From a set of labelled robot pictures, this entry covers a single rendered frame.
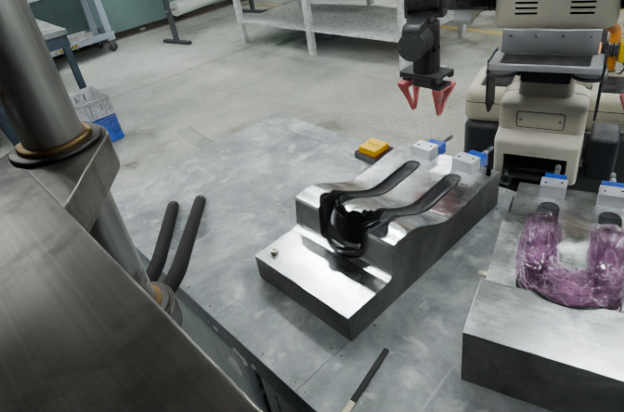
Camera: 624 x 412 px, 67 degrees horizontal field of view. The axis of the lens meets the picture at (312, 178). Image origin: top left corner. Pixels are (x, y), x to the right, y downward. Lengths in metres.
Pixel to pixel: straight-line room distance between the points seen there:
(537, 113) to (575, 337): 0.80
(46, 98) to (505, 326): 0.65
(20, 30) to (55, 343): 0.30
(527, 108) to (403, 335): 0.80
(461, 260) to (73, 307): 0.81
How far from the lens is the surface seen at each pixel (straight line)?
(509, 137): 1.46
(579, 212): 1.09
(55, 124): 0.54
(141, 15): 7.53
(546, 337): 0.76
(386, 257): 0.87
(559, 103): 1.45
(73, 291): 0.34
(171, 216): 1.22
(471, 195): 1.05
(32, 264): 0.38
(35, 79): 0.52
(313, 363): 0.86
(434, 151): 1.16
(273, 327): 0.93
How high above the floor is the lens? 1.48
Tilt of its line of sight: 32 degrees down
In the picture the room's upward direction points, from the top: 9 degrees counter-clockwise
